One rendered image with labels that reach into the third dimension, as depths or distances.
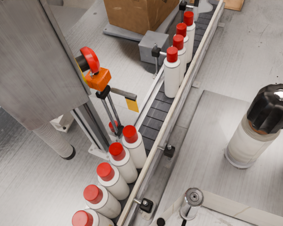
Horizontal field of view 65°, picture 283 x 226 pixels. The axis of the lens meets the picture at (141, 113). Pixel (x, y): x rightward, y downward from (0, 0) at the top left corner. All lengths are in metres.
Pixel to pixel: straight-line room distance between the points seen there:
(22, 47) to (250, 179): 0.64
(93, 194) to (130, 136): 0.15
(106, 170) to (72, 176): 0.32
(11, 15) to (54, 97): 0.11
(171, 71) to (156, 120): 0.18
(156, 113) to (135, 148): 0.26
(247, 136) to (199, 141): 0.20
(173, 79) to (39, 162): 0.54
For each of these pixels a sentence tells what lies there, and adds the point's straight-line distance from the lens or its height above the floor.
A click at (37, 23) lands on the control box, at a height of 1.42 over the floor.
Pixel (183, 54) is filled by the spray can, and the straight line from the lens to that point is 0.73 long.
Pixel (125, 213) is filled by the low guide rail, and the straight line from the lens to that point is 0.64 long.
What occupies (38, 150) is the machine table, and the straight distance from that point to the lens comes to 0.90.
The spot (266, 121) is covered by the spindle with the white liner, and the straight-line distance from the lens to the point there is 0.51.
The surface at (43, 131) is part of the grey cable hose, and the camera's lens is 0.43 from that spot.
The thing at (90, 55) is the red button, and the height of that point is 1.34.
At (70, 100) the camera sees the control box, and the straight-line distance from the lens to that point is 0.31.
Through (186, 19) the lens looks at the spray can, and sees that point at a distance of 0.80.
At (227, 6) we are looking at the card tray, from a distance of 1.32.
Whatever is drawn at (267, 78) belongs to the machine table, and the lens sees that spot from 1.01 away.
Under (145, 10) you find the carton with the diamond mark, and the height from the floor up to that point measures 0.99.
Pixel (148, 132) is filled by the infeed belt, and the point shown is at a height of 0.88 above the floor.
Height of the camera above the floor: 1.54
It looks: 57 degrees down
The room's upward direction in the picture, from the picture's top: 11 degrees counter-clockwise
